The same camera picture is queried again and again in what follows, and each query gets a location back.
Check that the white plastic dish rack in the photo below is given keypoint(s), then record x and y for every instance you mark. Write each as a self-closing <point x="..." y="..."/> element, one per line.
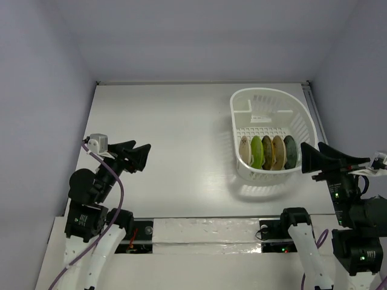
<point x="265" y="111"/>

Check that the yellow patterned plate brown rim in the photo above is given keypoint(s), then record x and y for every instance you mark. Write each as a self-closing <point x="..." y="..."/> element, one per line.
<point x="269" y="155"/>

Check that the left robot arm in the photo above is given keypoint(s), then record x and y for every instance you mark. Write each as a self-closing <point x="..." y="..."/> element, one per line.
<point x="96" y="222"/>

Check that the lime green plate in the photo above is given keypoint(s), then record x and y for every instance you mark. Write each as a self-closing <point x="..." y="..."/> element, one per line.
<point x="257" y="153"/>

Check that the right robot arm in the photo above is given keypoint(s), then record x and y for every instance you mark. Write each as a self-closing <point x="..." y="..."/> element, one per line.
<point x="356" y="246"/>

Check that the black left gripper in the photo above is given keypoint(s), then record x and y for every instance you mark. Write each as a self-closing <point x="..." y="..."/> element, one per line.
<point x="135" y="157"/>

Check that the aluminium rail right edge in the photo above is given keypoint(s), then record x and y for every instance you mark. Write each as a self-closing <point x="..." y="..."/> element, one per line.
<point x="306" y="87"/>

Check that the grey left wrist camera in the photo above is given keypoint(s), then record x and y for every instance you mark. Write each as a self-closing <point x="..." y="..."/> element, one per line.
<point x="97" y="143"/>

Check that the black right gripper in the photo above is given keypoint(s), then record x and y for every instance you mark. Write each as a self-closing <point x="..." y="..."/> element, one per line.
<point x="337" y="168"/>

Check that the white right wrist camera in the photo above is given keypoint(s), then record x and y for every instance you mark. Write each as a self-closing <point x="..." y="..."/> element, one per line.
<point x="375" y="168"/>

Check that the beige plate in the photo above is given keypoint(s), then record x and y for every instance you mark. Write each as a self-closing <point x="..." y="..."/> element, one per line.
<point x="279" y="152"/>

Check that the dark green patterned plate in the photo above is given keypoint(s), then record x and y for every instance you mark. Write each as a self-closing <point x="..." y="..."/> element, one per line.
<point x="291" y="152"/>

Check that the white foam block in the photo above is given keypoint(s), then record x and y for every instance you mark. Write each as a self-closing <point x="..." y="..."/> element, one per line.
<point x="206" y="236"/>

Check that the cream plate with dark spot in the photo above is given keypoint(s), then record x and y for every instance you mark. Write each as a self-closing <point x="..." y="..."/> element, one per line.
<point x="245" y="150"/>

